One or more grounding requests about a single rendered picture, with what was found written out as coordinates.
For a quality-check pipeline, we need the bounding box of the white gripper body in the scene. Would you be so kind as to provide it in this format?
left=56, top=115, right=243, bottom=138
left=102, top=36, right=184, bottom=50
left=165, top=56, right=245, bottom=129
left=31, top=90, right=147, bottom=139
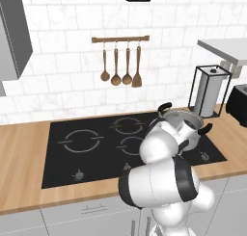
left=176, top=119, right=198, bottom=144

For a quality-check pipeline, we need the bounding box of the black stove hob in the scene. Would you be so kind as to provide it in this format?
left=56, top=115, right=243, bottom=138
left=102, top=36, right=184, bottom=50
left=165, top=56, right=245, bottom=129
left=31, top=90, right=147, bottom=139
left=41, top=110, right=229, bottom=190

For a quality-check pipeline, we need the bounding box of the black toaster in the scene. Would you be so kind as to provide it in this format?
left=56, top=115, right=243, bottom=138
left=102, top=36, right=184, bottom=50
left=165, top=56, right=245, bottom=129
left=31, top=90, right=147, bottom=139
left=224, top=84, right=247, bottom=128

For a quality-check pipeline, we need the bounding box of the wooden spatula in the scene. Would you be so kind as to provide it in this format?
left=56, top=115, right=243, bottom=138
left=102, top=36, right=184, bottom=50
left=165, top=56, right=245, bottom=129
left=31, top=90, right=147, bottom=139
left=130, top=44, right=144, bottom=89

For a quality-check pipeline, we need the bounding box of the large wooden spoon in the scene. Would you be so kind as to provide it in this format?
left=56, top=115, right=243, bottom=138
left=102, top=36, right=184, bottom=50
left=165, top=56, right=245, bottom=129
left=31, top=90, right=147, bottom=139
left=122, top=46, right=133, bottom=87
left=110, top=46, right=123, bottom=87

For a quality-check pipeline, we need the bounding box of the grey cupboard door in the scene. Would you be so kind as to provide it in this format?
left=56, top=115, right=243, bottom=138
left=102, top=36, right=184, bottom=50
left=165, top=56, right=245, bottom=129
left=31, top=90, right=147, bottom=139
left=0, top=208, right=44, bottom=236
left=192, top=174, right=247, bottom=236

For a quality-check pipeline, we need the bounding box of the small wooden spoon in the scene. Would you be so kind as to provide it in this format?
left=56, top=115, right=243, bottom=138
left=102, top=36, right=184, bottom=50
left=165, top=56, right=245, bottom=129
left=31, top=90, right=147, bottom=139
left=99, top=46, right=111, bottom=83

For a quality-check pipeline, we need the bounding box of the grey drawer front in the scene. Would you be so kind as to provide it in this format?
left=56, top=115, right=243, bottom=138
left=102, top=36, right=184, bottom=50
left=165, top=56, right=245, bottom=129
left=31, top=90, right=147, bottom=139
left=39, top=195, right=144, bottom=236

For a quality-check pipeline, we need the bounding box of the silver pot with black handles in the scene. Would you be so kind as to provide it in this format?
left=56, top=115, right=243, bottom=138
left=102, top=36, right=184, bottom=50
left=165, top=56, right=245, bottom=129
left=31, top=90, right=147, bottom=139
left=157, top=102, right=214, bottom=152

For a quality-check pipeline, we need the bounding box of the black wire towel holder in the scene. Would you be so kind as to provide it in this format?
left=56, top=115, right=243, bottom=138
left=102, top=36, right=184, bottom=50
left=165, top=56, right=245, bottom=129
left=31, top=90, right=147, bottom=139
left=187, top=64, right=233, bottom=119

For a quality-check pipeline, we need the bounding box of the white wall shelf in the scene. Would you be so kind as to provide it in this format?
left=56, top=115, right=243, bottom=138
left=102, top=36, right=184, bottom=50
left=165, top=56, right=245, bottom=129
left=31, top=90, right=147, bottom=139
left=196, top=38, right=247, bottom=79

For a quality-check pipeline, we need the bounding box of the grey cupboard door handle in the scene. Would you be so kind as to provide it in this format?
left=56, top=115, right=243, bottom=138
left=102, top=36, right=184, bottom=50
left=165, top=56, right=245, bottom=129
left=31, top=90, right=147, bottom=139
left=130, top=216, right=137, bottom=236
left=145, top=215, right=152, bottom=236

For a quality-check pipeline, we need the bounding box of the wooden utensil rail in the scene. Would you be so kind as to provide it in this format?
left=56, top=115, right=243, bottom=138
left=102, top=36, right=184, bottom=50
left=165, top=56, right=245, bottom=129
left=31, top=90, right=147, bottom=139
left=91, top=35, right=151, bottom=44

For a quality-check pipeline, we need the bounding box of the grey drawer handle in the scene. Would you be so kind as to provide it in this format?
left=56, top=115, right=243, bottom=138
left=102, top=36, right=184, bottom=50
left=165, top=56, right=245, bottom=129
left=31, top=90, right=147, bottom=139
left=80, top=204, right=108, bottom=215

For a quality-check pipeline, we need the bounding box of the grey wall cupboard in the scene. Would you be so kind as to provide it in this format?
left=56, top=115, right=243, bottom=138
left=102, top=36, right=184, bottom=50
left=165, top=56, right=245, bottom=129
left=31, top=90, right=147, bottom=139
left=0, top=0, right=35, bottom=98

